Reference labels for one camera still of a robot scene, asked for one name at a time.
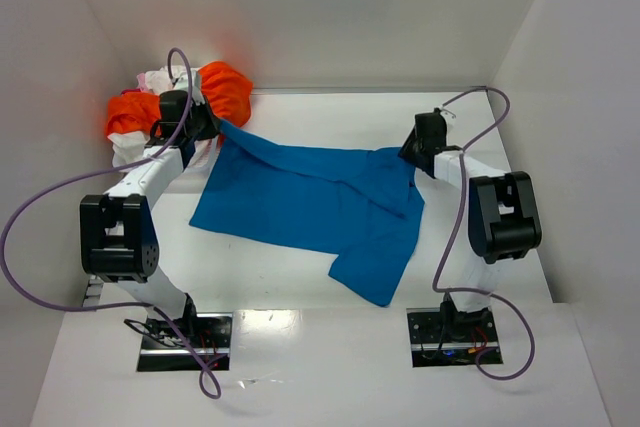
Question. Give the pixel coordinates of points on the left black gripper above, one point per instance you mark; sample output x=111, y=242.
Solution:
x=208, y=123

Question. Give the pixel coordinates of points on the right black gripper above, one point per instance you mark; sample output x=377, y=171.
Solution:
x=413, y=148

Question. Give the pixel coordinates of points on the blue t shirt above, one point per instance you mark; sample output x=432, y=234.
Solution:
x=362, y=206

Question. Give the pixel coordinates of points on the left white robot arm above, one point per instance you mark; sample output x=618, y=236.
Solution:
x=118, y=239

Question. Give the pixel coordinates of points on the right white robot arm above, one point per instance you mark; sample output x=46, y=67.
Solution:
x=498, y=210

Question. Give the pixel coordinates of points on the orange t shirt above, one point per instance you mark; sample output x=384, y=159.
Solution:
x=235, y=91

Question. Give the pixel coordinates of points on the white t shirt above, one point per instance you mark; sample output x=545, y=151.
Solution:
x=131, y=114

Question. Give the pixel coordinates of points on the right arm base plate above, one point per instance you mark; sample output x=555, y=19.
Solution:
x=435, y=343

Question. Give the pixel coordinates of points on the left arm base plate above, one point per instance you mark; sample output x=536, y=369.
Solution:
x=161, y=350

